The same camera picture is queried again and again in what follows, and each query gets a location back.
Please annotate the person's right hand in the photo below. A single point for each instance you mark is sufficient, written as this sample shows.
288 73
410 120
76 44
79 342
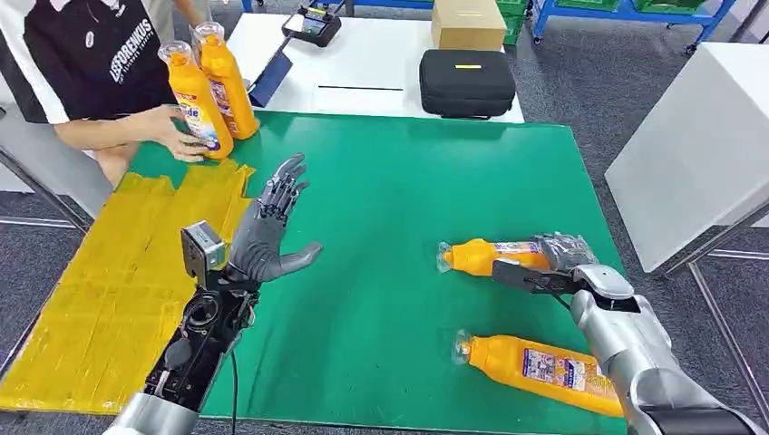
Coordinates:
171 135

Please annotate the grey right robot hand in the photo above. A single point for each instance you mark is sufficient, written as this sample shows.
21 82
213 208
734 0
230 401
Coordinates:
568 251

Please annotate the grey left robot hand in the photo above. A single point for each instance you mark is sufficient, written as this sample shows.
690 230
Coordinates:
258 246

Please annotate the orange drink bottle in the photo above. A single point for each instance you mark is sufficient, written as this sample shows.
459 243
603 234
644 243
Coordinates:
498 366
480 257
231 90
198 102

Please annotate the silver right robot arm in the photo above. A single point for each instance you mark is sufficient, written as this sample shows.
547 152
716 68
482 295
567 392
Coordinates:
637 354

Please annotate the person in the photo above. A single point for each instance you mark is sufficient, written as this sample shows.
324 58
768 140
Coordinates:
78 54

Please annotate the grey table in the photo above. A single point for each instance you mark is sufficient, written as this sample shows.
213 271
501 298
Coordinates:
48 162

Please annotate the green table mat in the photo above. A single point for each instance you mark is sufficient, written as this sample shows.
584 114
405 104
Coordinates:
390 198

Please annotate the yellow sheet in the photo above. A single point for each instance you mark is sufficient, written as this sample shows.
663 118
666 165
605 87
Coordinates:
108 312

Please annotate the white side table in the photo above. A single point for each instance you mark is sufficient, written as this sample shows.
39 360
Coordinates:
703 144

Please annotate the black handheld controller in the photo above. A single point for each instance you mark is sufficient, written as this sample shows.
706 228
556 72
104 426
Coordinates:
312 25

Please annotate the thin black pen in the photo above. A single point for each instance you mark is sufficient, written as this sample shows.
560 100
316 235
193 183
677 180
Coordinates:
360 88

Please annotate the black zipped case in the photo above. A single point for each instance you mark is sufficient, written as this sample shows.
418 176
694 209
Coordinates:
467 84

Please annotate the green plastic crate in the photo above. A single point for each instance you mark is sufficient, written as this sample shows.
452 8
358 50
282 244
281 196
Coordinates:
515 21

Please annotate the blue metal cart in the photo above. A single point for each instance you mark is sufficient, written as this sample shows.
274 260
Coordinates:
625 13

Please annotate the brown cardboard box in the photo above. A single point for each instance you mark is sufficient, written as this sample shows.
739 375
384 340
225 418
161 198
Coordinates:
468 24

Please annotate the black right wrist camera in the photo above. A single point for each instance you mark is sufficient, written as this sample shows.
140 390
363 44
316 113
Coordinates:
522 277

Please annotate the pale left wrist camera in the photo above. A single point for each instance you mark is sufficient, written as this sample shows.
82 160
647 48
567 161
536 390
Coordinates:
203 252

